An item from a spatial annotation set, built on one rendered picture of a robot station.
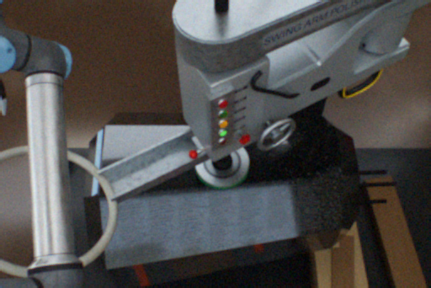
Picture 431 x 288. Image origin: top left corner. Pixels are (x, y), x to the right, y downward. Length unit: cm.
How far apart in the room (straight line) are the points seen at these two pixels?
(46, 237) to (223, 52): 61
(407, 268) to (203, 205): 122
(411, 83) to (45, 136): 276
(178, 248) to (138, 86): 150
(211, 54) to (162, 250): 105
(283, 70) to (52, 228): 87
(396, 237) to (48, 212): 208
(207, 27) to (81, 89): 218
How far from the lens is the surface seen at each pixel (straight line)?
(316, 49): 166
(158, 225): 208
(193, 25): 131
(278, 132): 168
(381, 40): 186
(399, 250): 282
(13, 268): 156
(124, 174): 178
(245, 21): 132
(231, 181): 196
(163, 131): 216
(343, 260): 258
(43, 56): 124
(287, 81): 160
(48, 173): 114
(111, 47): 360
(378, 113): 332
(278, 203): 207
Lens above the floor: 261
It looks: 59 degrees down
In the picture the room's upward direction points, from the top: straight up
